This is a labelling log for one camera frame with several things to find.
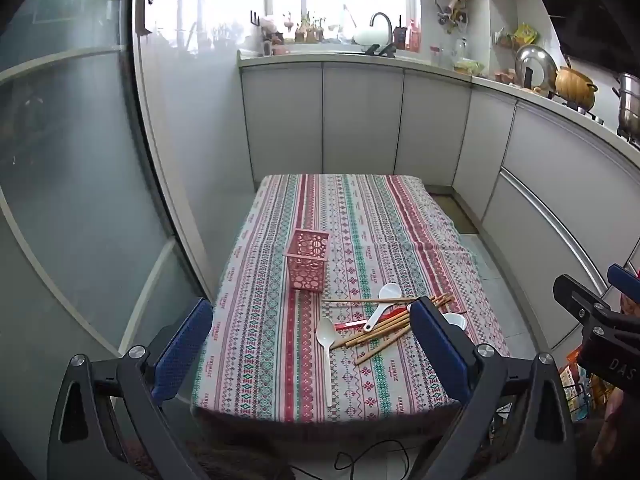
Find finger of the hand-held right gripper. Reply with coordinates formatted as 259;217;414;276
607;263;640;303
552;274;621;331

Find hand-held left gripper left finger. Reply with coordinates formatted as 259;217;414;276
47;298;214;480

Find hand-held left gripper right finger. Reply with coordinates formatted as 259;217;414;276
407;296;578;480

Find pink perforated plastic basket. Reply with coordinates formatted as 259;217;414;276
283;229;332;293

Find person's right forearm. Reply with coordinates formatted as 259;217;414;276
592;400;640;480

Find colourful snack bags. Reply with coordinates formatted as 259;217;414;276
557;349;617;423

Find white textured rice spoon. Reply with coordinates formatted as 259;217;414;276
363;283;403;332

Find striped patterned tablecloth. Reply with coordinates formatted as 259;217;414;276
190;174;512;423

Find long white plastic spoon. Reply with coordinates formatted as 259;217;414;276
316;317;335;408

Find steel stock pot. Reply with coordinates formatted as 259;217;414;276
614;72;640;137

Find frosted glass sliding door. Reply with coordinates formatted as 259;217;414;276
0;0;223;366

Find brown clay pot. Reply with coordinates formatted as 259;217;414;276
554;66;599;111

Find white kitchen cabinets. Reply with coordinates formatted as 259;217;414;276
240;60;640;356

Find steel pot lid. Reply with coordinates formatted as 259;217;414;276
515;44;559;92

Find white round pot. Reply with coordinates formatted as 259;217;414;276
352;25;392;47

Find curved metal faucet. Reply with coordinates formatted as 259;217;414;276
365;12;397;57

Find black floor cable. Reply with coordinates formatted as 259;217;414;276
334;439;427;480

